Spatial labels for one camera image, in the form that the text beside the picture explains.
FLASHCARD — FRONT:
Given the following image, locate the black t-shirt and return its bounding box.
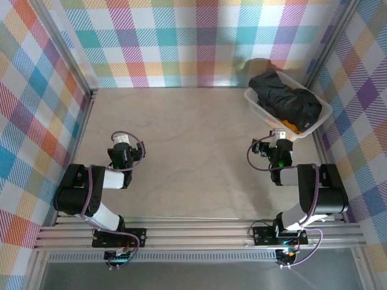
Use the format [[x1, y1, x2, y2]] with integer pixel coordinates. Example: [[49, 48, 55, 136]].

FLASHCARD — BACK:
[[248, 69, 323, 132]]

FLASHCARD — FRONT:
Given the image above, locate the orange t-shirt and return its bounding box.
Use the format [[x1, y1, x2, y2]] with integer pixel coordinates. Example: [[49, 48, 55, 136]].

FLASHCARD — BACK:
[[276, 117, 303, 135]]

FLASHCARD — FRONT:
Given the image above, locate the white plastic basket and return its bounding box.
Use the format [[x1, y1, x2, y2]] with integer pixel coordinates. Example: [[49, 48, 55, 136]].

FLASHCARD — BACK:
[[243, 69, 333, 140]]

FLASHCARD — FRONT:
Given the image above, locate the grey metal panel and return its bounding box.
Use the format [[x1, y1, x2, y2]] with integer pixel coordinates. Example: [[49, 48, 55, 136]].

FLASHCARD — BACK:
[[39, 252, 363, 290]]

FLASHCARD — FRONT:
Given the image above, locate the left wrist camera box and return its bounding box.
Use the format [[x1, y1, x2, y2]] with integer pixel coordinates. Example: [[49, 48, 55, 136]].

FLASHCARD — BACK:
[[135, 140, 147, 160]]

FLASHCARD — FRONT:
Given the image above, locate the aluminium side rail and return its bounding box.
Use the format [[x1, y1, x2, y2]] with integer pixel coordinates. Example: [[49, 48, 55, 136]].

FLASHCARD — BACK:
[[311, 131, 347, 224], [53, 87, 99, 227]]

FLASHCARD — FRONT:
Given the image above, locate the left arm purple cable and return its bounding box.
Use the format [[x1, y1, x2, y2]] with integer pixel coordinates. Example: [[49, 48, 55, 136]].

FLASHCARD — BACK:
[[80, 130, 146, 268]]

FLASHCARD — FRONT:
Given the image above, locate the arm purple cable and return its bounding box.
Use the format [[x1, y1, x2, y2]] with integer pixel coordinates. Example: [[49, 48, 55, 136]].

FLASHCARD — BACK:
[[247, 134, 324, 268], [80, 130, 146, 268]]

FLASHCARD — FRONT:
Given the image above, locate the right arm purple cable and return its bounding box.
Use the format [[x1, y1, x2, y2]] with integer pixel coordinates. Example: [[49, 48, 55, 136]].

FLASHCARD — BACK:
[[247, 134, 324, 268]]

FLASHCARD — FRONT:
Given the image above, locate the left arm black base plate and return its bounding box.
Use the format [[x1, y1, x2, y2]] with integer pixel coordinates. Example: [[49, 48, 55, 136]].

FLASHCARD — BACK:
[[91, 227, 148, 249]]

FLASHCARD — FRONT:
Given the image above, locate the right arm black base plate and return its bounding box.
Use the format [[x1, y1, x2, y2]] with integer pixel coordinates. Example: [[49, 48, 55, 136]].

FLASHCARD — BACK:
[[252, 225, 309, 246]]

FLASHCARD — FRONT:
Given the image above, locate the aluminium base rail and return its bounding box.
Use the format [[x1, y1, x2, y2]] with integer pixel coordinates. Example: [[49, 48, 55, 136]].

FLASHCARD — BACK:
[[33, 214, 368, 251]]

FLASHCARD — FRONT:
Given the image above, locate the aluminium corner post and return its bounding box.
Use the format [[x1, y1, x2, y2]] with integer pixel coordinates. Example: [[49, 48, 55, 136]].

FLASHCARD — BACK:
[[30, 0, 99, 93], [304, 0, 365, 90]]

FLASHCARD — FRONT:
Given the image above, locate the slotted grey cable duct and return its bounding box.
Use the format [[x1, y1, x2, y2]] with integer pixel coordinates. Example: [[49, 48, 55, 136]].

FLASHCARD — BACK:
[[48, 249, 279, 263]]

